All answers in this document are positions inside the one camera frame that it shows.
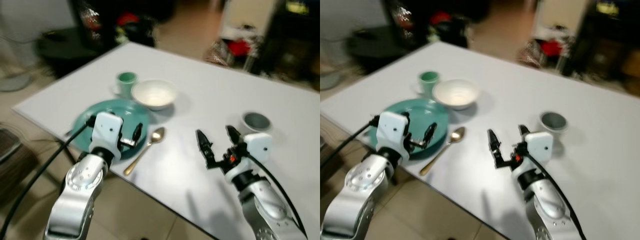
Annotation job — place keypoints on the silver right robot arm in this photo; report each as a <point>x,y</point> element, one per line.
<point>545,205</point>
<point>265,205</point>

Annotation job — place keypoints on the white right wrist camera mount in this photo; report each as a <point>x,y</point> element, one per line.
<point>259,146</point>
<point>540,146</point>

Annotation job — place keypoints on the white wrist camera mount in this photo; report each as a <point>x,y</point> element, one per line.
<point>259,146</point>
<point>392,130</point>
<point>540,146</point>
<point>107,130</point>

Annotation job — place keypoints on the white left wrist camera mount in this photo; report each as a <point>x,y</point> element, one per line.
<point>392,130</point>
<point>107,130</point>

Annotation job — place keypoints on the black cabinet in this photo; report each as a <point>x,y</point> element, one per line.
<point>295,40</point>
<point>605,40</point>

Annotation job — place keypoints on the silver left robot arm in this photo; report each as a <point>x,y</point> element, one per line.
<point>362,185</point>
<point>80,185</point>

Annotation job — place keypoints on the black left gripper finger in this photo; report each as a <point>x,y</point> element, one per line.
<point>137,132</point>
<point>430,132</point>

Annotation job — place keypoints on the green cup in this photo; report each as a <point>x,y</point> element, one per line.
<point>429,82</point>
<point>126,82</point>

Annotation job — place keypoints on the gold spoon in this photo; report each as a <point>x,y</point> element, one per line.
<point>145,152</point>
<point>442,152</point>

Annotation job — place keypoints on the red bag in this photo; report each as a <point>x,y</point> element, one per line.
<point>551,48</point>
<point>239,48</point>

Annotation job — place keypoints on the teal plate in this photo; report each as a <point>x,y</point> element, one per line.
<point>425,112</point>
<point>132,116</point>

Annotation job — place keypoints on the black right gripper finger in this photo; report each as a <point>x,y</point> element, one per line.
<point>524,134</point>
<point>205,147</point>
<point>234,137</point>
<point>496,147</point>

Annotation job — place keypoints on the red toy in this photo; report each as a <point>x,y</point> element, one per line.
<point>129,19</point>
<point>441,18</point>

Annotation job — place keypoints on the grey round fan base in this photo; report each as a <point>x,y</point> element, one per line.
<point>14,82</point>
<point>329,81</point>

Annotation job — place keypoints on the grey cup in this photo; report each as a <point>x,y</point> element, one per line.
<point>554,122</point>
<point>257,121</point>

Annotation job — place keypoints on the black chair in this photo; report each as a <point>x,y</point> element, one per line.
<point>65,47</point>
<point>377,46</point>

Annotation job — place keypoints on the white bowl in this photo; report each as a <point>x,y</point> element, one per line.
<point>154,95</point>
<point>456,95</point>

